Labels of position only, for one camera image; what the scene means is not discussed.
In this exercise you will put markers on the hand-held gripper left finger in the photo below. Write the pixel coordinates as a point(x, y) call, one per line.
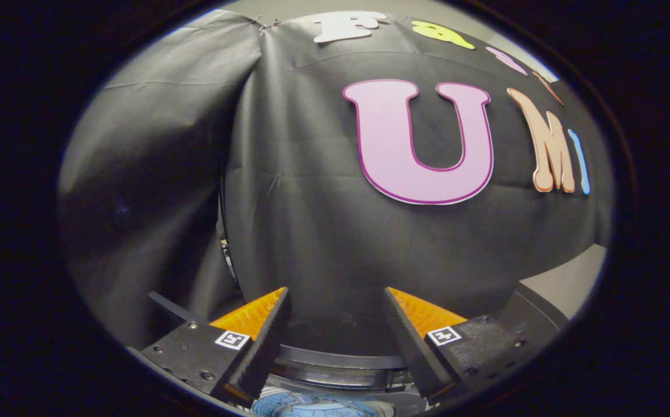
point(265, 347)

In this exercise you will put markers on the grey cabinet with dark top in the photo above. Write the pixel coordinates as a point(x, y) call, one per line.
point(567, 278)

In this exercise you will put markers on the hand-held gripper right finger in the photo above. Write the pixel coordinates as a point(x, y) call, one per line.
point(413, 347)

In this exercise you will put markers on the light blue garment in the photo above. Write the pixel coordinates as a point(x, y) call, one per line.
point(317, 409)

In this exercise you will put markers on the black backdrop cloth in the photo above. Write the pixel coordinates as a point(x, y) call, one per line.
point(300, 220)

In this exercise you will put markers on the thin black bar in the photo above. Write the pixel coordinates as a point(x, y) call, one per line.
point(170, 307)

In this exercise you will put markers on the grey washing machine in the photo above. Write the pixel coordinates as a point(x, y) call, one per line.
point(341, 358)

